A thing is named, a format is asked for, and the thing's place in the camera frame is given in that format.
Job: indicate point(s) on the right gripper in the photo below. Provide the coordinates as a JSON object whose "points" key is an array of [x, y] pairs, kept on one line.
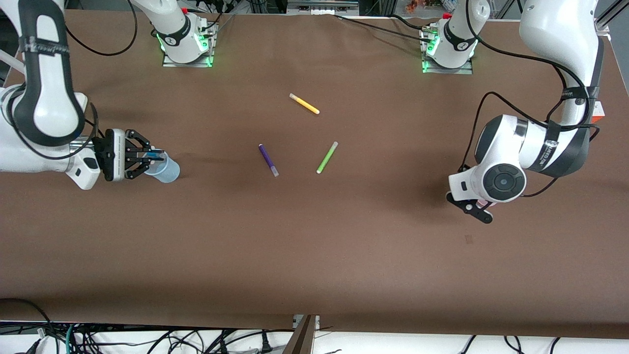
{"points": [[130, 154]]}

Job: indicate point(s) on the blue marker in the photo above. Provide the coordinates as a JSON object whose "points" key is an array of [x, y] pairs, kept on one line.
{"points": [[153, 155]]}

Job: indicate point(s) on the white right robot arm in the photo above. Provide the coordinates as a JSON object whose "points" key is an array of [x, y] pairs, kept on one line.
{"points": [[49, 113]]}

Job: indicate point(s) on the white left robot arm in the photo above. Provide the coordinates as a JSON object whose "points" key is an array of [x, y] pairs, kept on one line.
{"points": [[555, 29]]}

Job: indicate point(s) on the translucent pink plastic cup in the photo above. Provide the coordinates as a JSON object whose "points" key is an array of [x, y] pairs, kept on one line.
{"points": [[489, 203]]}

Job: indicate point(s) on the translucent blue plastic cup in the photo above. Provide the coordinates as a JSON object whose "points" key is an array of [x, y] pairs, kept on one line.
{"points": [[169, 172]]}

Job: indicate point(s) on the purple marker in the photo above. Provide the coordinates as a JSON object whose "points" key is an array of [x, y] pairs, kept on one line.
{"points": [[268, 158]]}

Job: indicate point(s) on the green marker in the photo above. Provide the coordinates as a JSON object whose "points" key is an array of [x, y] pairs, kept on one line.
{"points": [[326, 158]]}

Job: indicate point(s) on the yellow marker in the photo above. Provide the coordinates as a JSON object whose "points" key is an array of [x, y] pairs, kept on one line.
{"points": [[305, 104]]}

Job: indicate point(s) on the black power plug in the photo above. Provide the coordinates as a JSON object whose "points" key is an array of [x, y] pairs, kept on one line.
{"points": [[266, 343]]}

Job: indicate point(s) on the grey device box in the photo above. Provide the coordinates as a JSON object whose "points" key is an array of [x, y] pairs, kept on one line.
{"points": [[322, 6]]}

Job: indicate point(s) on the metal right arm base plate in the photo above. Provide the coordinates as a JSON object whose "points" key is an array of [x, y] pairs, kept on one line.
{"points": [[209, 59]]}

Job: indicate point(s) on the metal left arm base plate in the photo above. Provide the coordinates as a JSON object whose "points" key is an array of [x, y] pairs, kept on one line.
{"points": [[467, 70]]}

